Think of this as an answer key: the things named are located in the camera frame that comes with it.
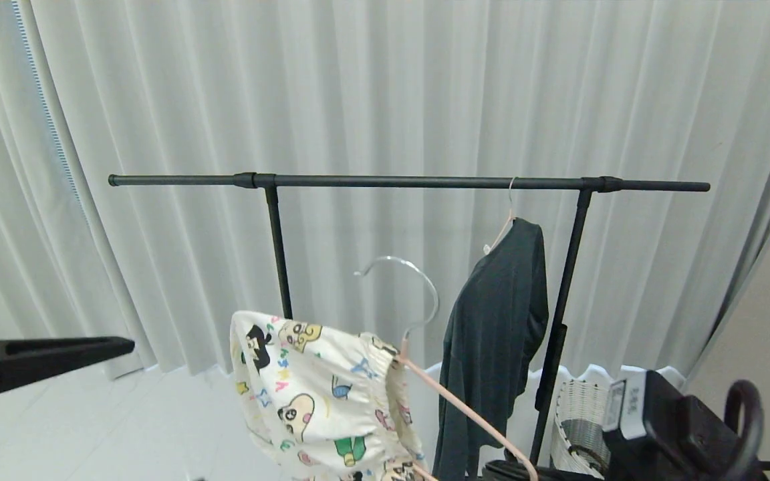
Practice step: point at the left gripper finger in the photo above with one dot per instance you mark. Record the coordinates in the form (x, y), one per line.
(37, 364)

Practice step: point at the cream printed garment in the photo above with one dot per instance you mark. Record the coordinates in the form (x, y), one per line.
(318, 394)

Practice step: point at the pink clothes hanger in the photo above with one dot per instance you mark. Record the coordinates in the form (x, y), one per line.
(500, 231)
(465, 415)

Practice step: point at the dark grey garment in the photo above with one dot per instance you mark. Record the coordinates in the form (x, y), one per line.
(492, 334)

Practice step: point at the black clothes rack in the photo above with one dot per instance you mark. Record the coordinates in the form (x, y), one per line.
(392, 181)

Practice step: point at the white laundry basket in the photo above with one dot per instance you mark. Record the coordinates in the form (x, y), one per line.
(579, 414)

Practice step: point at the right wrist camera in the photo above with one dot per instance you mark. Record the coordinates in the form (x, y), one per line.
(652, 427)

